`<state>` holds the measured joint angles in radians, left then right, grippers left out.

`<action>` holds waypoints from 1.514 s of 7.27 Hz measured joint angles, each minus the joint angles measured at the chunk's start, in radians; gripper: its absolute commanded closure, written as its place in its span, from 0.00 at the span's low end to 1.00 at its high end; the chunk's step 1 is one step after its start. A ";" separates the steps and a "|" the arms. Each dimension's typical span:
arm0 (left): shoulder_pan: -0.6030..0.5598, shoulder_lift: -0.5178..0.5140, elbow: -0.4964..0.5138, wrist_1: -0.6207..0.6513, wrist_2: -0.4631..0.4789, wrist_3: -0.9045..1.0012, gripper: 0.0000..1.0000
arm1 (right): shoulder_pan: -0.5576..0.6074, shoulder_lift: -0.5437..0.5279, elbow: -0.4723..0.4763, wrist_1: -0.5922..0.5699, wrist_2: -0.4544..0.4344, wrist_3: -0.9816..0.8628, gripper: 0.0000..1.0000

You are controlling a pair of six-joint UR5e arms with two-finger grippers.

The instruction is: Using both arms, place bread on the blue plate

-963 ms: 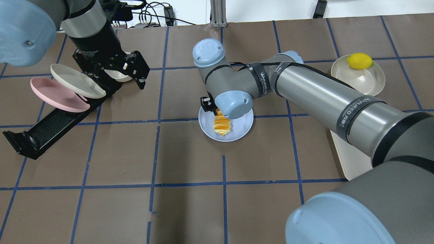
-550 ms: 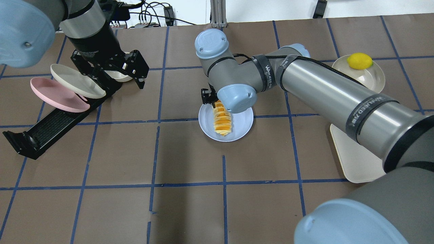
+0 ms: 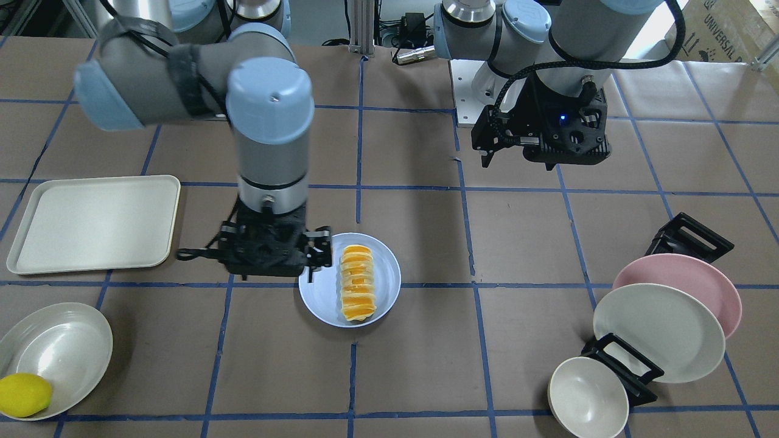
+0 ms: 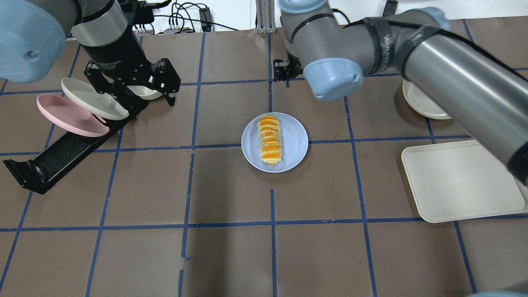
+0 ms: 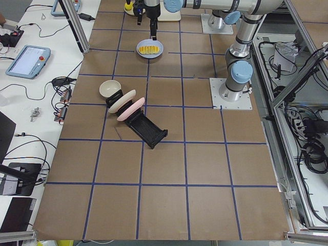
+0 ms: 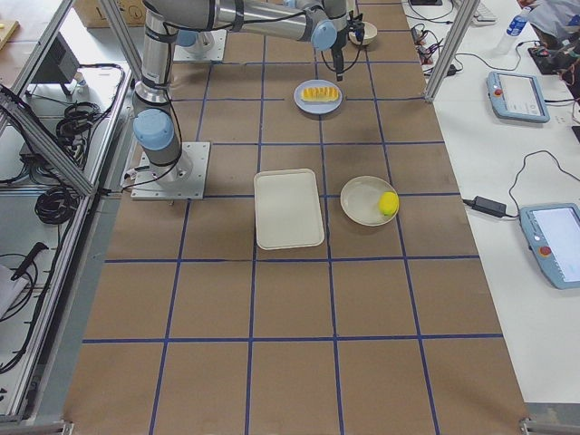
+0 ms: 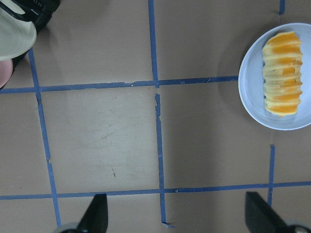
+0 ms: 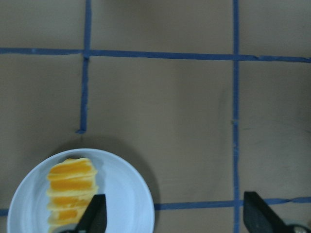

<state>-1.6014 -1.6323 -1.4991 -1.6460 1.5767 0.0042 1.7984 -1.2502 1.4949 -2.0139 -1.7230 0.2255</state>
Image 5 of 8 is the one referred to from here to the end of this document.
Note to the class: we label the pink plate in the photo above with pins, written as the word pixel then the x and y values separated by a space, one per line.
pixel 130 110

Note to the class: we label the cream plate in rack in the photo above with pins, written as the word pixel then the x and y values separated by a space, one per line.
pixel 118 103

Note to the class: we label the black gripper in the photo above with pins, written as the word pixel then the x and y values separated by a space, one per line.
pixel 153 13

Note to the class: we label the blue plate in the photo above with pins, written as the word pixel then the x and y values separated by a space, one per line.
pixel 149 42

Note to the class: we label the black monitor stand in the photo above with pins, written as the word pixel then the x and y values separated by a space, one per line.
pixel 19 178

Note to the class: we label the cream shallow dish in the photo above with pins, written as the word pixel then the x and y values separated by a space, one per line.
pixel 131 12

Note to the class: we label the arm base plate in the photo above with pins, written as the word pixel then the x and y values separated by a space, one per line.
pixel 215 25
pixel 223 98

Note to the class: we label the white rectangular tray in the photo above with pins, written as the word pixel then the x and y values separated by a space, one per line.
pixel 166 16

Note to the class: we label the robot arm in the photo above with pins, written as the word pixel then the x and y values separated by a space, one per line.
pixel 240 71
pixel 247 7

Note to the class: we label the yellow lemon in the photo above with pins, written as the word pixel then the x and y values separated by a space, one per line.
pixel 128 4

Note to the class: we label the black power adapter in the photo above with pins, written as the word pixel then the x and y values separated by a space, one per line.
pixel 86 17

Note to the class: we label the aluminium frame post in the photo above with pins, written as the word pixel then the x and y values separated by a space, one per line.
pixel 75 25

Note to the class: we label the cream bowl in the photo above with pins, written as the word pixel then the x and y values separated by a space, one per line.
pixel 109 87

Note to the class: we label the striped bread roll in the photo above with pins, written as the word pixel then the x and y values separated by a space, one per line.
pixel 149 50

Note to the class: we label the black plate rack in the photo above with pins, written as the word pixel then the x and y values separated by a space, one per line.
pixel 148 131

